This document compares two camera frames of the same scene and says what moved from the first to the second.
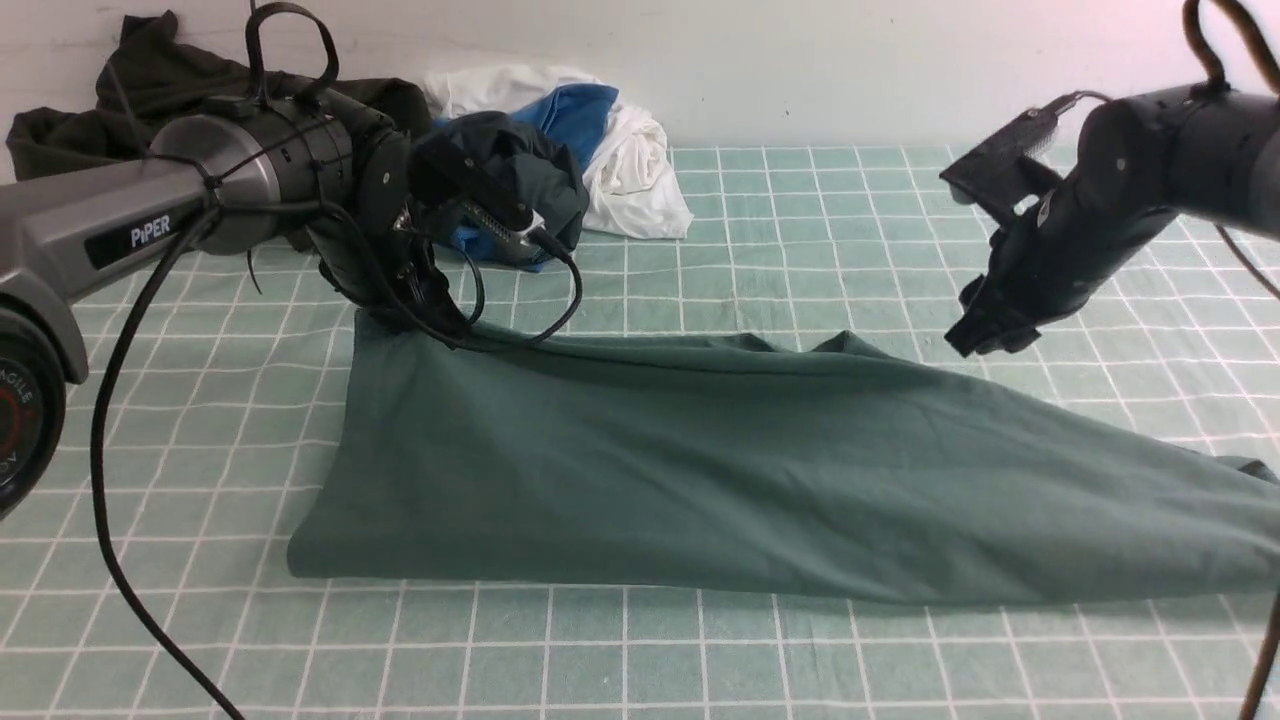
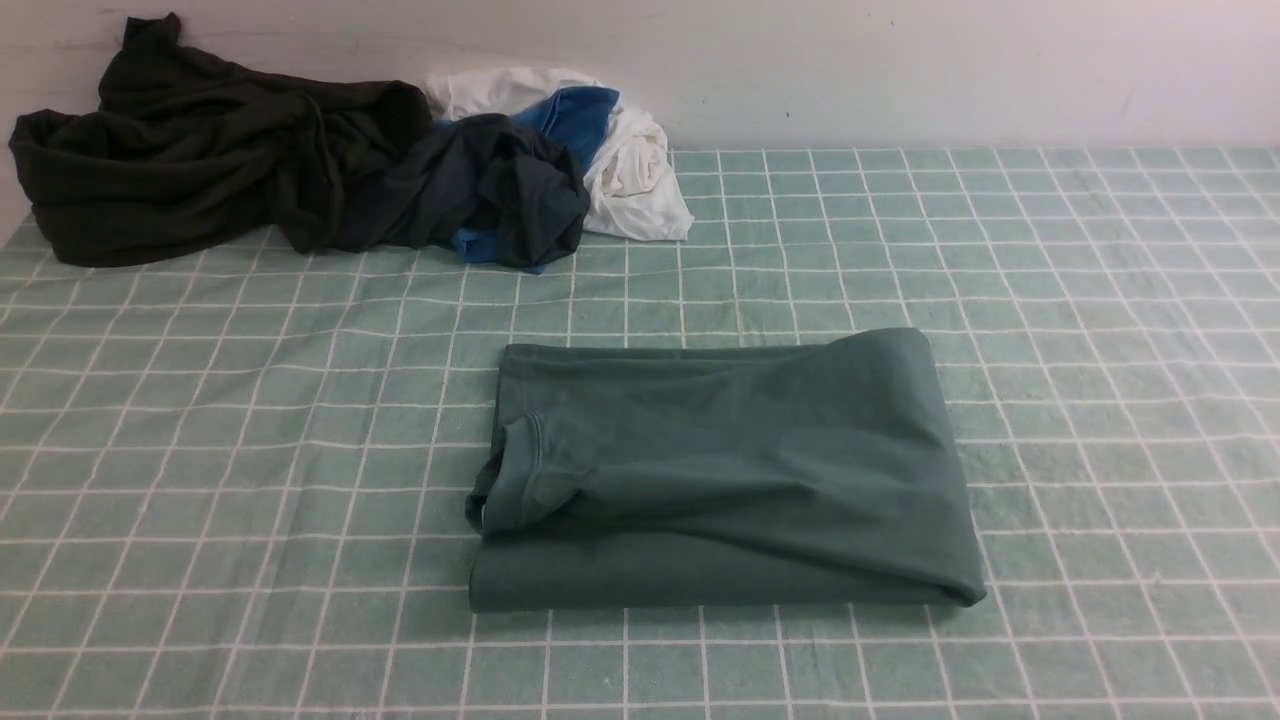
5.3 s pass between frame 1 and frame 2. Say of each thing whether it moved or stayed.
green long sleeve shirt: moved
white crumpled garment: stayed
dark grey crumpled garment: stayed
